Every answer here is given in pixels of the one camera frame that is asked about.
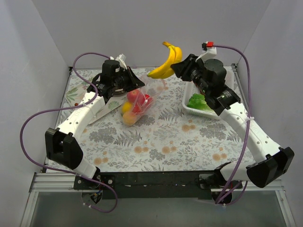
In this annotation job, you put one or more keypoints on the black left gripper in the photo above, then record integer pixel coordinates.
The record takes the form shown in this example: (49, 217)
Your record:
(129, 79)

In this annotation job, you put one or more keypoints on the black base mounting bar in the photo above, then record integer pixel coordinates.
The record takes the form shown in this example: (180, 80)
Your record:
(214, 182)

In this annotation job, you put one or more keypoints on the aluminium frame rail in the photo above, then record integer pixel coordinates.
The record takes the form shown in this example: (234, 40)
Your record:
(60, 182)

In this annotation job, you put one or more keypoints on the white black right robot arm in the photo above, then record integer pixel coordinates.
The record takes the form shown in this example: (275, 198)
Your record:
(271, 160)

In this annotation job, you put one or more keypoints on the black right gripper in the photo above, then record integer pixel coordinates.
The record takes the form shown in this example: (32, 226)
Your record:
(189, 70)

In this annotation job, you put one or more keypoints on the yellow banana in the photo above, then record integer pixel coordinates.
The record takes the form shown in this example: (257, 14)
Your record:
(164, 71)

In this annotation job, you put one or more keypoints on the floral patterned tablecloth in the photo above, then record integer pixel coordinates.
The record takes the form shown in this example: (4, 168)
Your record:
(165, 138)

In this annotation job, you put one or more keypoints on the red apple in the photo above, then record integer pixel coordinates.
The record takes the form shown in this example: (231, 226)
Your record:
(138, 109)
(135, 96)
(147, 102)

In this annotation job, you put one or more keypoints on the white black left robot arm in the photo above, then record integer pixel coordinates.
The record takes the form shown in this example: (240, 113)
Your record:
(61, 143)

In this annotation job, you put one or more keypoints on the green lettuce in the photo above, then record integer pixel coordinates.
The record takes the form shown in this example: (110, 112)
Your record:
(197, 101)

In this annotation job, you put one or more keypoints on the clear zip top bag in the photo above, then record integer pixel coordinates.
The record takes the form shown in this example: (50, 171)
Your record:
(142, 101)

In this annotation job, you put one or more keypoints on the yellow orange peach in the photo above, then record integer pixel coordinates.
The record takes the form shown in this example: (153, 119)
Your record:
(129, 118)

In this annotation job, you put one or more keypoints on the yellow lemon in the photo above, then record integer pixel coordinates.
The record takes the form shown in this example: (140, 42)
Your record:
(127, 106)

